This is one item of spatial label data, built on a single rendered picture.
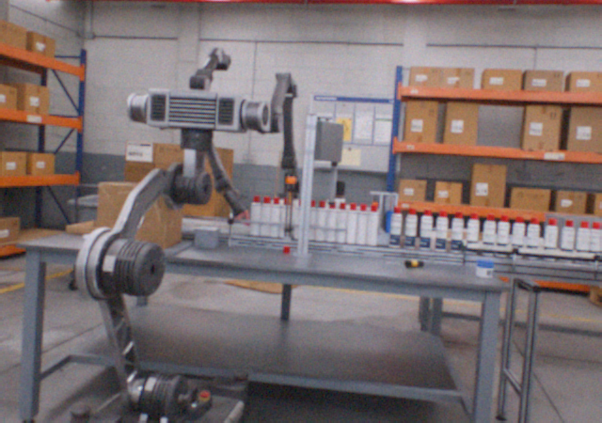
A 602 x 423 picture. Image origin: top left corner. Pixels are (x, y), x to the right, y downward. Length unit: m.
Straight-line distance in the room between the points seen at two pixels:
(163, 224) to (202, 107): 0.54
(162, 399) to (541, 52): 6.30
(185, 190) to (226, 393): 0.89
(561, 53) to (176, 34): 5.22
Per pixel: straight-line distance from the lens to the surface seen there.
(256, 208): 2.59
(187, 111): 2.14
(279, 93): 2.43
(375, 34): 7.25
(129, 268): 1.71
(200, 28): 7.88
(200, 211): 6.04
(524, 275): 2.68
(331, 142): 2.44
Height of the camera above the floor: 1.26
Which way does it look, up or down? 3 degrees down
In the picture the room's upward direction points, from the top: 4 degrees clockwise
